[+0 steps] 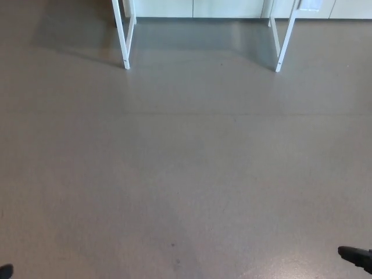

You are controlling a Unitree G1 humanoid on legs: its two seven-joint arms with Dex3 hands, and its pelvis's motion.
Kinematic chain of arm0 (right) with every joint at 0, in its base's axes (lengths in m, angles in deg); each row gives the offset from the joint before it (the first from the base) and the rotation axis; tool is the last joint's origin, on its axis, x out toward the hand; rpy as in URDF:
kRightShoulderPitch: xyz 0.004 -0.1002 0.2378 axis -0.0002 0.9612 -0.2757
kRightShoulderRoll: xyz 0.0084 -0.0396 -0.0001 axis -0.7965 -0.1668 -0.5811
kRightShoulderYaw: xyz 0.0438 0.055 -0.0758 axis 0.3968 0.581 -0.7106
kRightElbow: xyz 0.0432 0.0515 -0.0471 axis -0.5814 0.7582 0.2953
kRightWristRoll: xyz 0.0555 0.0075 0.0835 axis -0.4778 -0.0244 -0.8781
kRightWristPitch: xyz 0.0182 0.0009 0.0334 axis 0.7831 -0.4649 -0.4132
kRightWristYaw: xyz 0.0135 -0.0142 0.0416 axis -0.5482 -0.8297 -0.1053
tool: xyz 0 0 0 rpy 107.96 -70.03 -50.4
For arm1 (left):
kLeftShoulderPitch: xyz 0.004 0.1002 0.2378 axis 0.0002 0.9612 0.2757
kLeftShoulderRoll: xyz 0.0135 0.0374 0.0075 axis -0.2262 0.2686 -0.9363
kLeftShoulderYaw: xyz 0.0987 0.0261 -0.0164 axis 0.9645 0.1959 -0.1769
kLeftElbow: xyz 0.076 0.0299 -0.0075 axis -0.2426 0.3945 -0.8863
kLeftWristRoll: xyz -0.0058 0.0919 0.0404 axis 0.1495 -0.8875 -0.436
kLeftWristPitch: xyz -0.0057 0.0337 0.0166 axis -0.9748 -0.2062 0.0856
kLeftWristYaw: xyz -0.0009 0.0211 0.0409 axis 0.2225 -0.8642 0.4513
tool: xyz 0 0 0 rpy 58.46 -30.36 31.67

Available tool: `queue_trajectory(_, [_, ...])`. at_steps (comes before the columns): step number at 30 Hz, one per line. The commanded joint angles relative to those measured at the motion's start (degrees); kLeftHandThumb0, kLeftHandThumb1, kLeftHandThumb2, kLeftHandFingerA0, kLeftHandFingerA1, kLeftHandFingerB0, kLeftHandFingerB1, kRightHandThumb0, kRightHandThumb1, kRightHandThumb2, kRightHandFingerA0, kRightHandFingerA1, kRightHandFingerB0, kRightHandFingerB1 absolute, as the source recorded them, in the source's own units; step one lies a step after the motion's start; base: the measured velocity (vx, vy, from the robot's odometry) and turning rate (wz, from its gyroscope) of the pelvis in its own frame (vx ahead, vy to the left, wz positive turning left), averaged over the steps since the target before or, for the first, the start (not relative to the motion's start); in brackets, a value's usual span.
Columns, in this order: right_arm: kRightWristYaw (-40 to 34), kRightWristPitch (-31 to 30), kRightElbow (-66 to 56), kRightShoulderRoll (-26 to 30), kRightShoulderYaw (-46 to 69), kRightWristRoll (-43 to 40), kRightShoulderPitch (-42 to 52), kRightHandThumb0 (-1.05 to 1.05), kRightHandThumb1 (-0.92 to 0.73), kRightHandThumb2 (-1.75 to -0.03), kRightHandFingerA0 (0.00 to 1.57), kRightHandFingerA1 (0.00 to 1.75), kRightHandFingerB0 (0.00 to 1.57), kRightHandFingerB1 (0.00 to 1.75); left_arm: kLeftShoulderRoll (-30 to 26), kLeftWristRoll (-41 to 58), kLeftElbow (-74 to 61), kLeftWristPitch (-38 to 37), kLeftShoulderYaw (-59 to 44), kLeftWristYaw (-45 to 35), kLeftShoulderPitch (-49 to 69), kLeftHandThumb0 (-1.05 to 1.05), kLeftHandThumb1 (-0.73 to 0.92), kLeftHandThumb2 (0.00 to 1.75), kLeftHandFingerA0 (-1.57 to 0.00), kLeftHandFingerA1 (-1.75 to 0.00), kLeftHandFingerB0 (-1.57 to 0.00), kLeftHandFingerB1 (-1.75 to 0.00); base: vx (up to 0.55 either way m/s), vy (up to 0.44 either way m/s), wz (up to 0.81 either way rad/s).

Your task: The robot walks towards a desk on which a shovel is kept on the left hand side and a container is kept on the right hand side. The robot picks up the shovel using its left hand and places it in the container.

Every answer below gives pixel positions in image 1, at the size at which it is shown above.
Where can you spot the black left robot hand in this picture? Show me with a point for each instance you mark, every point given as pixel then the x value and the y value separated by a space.
pixel 5 271

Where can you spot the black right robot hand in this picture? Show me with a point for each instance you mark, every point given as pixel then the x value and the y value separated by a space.
pixel 356 257

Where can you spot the white desk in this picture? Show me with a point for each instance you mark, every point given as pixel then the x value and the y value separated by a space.
pixel 123 43

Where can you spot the white cabinet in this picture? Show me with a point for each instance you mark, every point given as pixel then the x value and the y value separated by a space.
pixel 226 8

